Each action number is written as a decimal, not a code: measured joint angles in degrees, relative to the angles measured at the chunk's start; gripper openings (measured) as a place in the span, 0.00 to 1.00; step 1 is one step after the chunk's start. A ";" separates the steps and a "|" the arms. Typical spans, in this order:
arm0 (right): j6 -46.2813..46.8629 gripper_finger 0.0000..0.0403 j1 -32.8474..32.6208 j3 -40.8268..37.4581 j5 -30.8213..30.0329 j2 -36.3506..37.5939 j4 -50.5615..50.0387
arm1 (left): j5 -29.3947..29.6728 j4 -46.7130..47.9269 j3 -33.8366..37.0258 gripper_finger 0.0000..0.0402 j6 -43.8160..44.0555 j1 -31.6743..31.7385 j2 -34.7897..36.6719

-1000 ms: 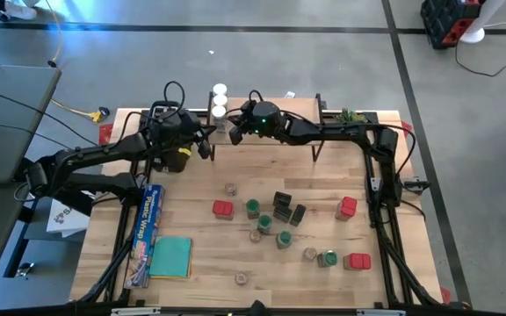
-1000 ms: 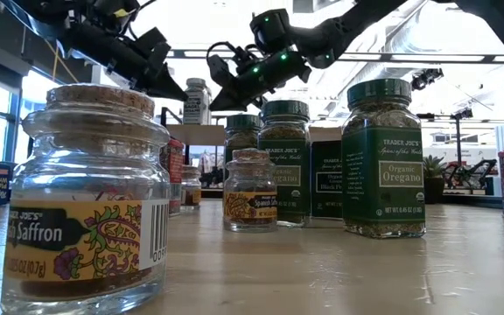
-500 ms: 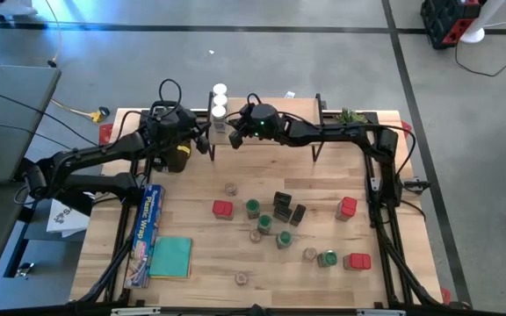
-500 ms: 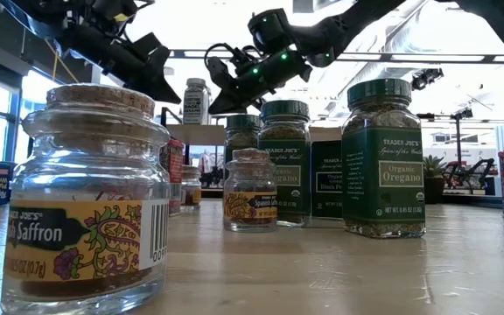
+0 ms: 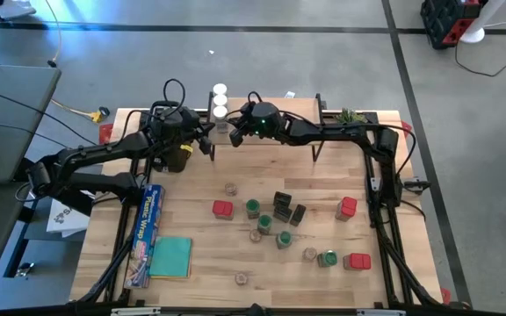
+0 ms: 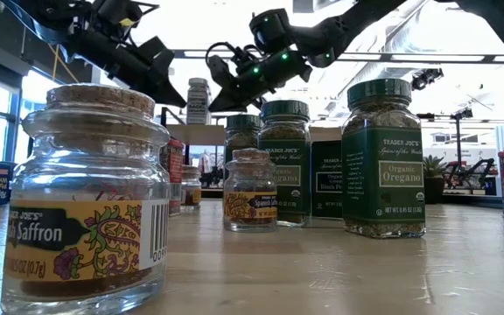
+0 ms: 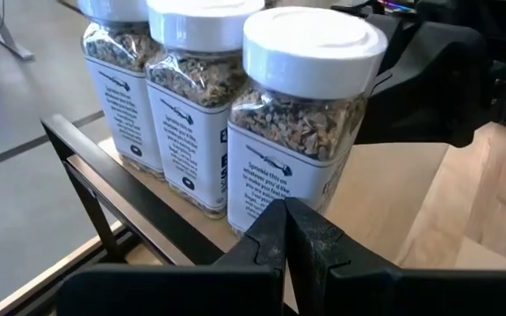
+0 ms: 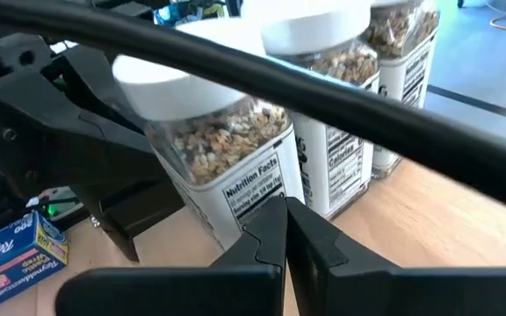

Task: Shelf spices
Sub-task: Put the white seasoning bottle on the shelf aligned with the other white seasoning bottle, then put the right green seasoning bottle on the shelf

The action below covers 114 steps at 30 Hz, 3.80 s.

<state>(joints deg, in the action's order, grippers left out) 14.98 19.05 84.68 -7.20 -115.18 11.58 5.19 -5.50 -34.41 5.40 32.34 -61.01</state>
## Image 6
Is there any long ceiling light bar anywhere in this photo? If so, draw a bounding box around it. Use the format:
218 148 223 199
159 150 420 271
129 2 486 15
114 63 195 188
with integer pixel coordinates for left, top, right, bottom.
172 48 504 65

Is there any yellow hanging cable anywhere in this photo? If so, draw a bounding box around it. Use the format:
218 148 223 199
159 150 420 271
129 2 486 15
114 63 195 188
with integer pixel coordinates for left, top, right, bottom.
48 43 81 84

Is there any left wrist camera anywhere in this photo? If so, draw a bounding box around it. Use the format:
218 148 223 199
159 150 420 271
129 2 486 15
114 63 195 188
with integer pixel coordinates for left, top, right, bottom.
134 36 175 67

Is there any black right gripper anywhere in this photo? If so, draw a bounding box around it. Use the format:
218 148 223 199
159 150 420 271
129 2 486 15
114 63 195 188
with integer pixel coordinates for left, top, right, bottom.
207 50 313 113

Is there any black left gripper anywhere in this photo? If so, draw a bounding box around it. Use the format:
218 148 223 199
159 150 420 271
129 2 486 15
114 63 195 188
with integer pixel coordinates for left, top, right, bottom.
66 30 187 106

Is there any cork-top saffron glass jar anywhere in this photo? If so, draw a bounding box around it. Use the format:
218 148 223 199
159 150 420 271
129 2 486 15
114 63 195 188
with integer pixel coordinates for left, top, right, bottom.
0 82 172 315
222 147 278 234
180 164 203 212

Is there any red and black background robot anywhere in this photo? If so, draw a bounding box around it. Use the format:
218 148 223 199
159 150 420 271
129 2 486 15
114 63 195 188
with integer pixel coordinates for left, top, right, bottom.
444 157 497 194

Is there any white-lid bagel seasoning jar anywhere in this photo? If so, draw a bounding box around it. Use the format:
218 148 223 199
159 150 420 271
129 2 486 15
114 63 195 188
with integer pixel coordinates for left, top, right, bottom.
185 77 213 127

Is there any green-lid oregano spice jar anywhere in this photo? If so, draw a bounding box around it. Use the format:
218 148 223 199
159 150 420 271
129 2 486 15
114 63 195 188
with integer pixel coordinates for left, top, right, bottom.
257 100 312 229
224 114 263 180
341 78 427 240

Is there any black background object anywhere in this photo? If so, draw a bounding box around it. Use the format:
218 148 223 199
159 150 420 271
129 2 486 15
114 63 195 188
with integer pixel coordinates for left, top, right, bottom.
199 165 226 189

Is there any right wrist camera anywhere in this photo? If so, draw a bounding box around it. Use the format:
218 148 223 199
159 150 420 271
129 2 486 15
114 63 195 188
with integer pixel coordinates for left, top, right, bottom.
206 54 232 88

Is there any wooden shelf black frame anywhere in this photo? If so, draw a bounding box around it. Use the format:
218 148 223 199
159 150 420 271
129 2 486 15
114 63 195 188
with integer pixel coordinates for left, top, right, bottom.
159 107 345 202

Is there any black ceiling spotlight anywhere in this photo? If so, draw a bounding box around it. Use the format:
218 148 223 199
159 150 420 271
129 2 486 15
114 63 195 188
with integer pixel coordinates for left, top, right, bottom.
410 67 445 92

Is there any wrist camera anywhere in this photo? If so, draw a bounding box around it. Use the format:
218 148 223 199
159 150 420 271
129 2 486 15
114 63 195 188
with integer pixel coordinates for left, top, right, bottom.
134 36 175 67
206 54 232 88

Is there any succulent in black pot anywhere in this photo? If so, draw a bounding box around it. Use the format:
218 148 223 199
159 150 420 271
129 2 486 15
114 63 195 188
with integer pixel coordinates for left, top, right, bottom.
422 155 448 206

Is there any black pepper spice tin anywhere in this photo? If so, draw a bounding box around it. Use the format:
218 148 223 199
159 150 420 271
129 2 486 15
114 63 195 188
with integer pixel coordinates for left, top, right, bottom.
310 139 345 220

